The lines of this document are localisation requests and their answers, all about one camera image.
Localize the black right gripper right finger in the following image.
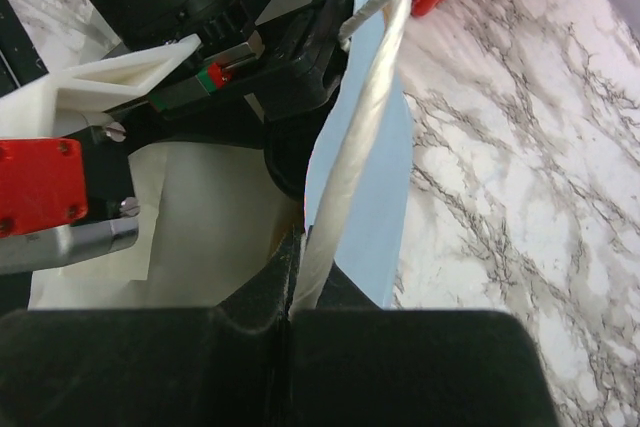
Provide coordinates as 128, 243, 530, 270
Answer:
289, 267, 560, 426

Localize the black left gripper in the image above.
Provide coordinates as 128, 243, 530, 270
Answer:
89, 0, 361, 223

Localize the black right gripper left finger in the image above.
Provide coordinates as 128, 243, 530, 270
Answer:
1, 229, 302, 426

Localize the white paper takeout bag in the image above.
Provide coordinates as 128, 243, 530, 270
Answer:
27, 0, 431, 311

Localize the black plastic cup lid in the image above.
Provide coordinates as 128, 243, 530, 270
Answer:
264, 124, 319, 201

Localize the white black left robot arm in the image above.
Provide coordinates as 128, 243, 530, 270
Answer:
90, 0, 354, 201

